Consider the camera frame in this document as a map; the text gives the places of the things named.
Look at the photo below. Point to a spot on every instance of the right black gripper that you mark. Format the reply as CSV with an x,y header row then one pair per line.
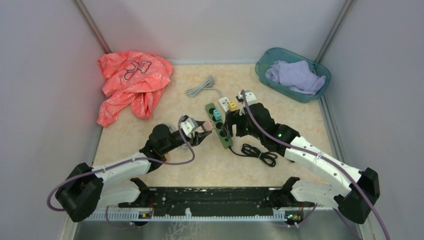
x,y
232,118

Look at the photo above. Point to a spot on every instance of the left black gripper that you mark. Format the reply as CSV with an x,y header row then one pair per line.
x,y
200,136

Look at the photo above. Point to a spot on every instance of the yellow plug adapter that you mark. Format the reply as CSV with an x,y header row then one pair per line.
x,y
232,106

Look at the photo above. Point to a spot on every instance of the green power strip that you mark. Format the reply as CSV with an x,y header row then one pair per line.
x,y
225,141

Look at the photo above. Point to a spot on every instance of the teal plug adapter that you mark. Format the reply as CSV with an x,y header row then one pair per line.
x,y
217,116

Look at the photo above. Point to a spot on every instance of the white power strip with USB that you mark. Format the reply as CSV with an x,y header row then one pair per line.
x,y
224,103

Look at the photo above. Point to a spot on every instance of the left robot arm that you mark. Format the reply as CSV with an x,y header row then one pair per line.
x,y
88,188

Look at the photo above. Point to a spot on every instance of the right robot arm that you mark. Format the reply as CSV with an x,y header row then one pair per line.
x,y
349,190

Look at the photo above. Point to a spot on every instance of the teal plastic basket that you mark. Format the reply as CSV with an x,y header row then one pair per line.
x,y
274,54

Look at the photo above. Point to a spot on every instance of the lavender cloth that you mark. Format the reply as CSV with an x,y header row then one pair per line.
x,y
296,76

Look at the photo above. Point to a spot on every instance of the pink patterned cloth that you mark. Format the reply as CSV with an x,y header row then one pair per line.
x,y
132,79

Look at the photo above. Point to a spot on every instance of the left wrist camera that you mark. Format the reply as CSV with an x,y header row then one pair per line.
x,y
188,126

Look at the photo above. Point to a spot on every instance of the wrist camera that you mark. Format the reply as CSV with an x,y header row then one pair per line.
x,y
246,99
188,126

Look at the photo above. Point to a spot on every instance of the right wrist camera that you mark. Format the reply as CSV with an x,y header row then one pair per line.
x,y
246,99

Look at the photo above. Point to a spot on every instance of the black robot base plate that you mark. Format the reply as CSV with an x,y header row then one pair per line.
x,y
214,201

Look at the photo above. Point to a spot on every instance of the aluminium front rail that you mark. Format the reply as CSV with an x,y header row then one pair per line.
x,y
141,214

